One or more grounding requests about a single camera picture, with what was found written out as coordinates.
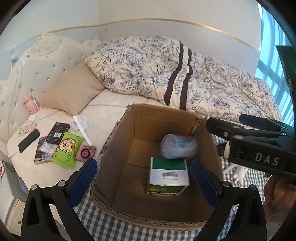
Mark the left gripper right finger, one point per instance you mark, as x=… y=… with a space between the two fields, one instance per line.
x=249 y=221

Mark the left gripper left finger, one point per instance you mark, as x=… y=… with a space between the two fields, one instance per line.
x=38 y=222

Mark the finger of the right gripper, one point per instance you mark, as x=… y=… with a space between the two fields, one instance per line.
x=267 y=124
x=227 y=130

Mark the right hand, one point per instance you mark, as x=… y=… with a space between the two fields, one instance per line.
x=279 y=198

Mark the clear plastic cup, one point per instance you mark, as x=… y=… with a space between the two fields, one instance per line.
x=176 y=147

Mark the blue window curtain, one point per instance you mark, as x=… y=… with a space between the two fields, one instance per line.
x=269 y=67

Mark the checkered blanket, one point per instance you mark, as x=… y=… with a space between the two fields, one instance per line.
x=105 y=227

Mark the floral duvet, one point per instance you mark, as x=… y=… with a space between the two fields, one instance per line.
x=164 y=69

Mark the green white carton box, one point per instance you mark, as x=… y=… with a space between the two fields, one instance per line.
x=167 y=177

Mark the green wet wipes pack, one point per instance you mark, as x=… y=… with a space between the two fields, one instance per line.
x=67 y=150

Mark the dark booklet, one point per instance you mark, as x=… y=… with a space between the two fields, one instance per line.
x=44 y=152

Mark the black smartphone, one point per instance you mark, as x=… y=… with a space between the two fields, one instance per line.
x=28 y=140

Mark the white mattress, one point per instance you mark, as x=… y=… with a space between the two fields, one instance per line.
x=101 y=114

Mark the pink square packet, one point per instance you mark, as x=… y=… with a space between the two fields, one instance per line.
x=85 y=152

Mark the black small box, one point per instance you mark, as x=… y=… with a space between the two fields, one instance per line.
x=56 y=133

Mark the patterned phone case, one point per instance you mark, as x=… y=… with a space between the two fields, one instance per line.
x=24 y=130

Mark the cardboard box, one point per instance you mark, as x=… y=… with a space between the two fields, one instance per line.
x=120 y=186

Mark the white folded fan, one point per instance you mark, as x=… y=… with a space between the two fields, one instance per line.
x=82 y=125

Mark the pink drinking bottle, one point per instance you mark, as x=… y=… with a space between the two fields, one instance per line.
x=31 y=104

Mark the beige pillow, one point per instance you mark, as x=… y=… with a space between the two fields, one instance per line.
x=73 y=91

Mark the white tufted headboard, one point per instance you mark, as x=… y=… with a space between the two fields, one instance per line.
x=35 y=72

